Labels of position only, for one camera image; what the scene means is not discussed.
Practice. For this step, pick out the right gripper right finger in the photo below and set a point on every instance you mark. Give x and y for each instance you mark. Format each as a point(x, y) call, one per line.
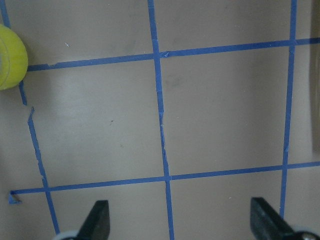
point(267, 224)

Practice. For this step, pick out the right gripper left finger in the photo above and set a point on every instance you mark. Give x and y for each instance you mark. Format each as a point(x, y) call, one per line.
point(97, 224)

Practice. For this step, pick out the yellow tape roll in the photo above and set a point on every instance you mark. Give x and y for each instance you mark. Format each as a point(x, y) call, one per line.
point(13, 59)

